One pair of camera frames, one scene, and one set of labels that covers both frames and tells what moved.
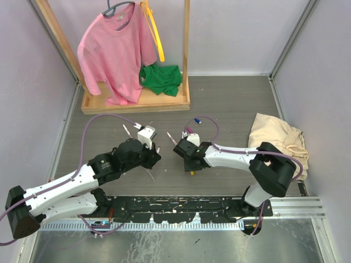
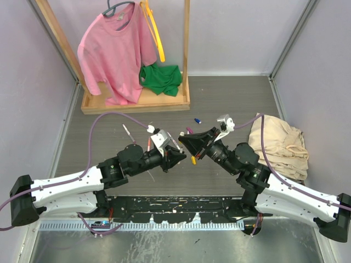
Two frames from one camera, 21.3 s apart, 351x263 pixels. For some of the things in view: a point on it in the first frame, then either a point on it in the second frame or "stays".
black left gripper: [152, 156] → [171, 156]
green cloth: [167, 80] stays
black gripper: [146, 135] → [160, 140]
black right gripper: [190, 167] → [197, 142]
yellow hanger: [148, 12] stays
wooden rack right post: [186, 28] stays
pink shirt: [113, 48] stays
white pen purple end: [126, 130] stays
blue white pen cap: [197, 120] stays
